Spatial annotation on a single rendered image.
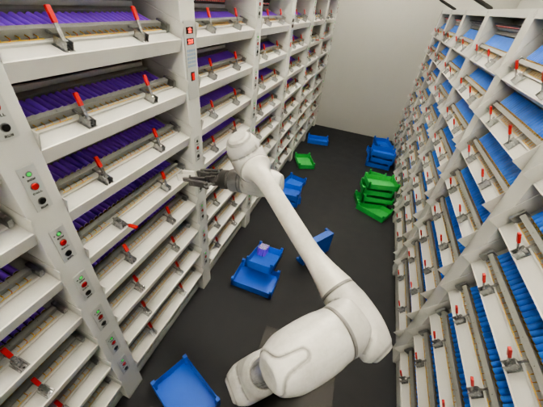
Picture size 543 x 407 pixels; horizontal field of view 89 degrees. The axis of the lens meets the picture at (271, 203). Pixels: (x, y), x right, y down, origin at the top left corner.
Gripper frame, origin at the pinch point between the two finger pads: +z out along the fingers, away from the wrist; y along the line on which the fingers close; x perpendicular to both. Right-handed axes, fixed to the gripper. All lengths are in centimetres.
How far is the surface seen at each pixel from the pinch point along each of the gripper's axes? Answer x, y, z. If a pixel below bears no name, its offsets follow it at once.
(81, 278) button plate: -13, -47, 11
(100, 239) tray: -7.5, -34.9, 13.8
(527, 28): 36, 90, -127
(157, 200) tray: -8.5, -7.9, 12.0
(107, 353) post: -55, -51, 21
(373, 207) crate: -120, 173, -76
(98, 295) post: -26, -44, 15
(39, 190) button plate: 20, -47, 5
